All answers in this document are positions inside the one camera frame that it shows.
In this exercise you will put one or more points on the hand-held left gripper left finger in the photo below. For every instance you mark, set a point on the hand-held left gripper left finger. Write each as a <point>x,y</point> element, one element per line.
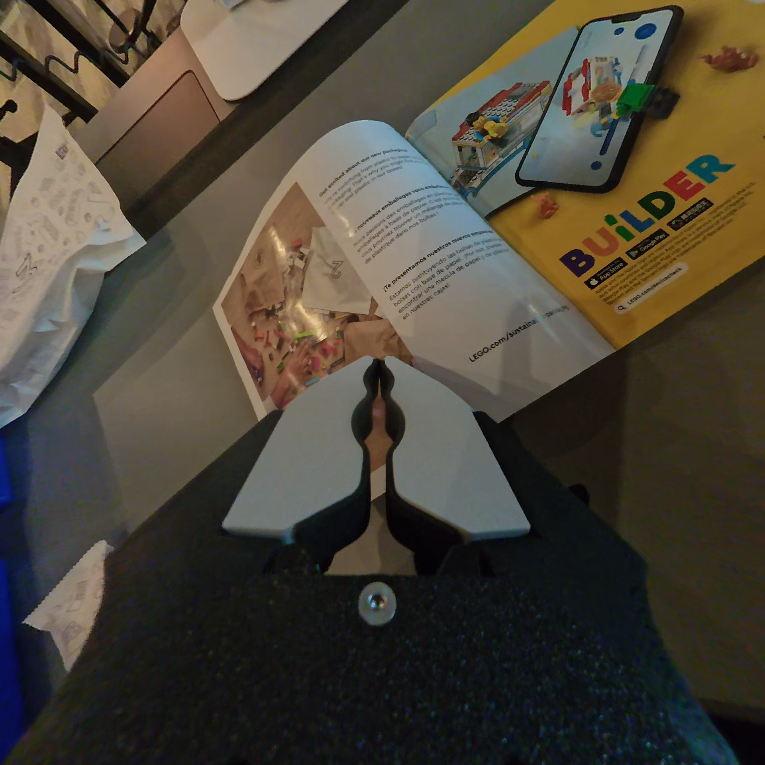
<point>299,466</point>

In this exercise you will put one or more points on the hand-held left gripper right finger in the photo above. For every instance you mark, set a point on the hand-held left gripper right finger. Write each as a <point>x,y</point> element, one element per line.
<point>460,466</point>

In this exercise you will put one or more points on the white instruction booklet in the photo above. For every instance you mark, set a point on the white instruction booklet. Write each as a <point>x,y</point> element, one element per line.
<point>478,275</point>

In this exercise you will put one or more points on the white paper bag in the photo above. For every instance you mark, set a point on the white paper bag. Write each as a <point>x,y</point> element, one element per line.
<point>60,263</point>

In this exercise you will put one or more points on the black metal frame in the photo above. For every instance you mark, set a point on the black metal frame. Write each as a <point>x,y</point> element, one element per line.
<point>60,36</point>

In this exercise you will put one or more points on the white plastic parts bag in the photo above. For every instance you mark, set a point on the white plastic parts bag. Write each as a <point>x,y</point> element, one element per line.
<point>72,604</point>

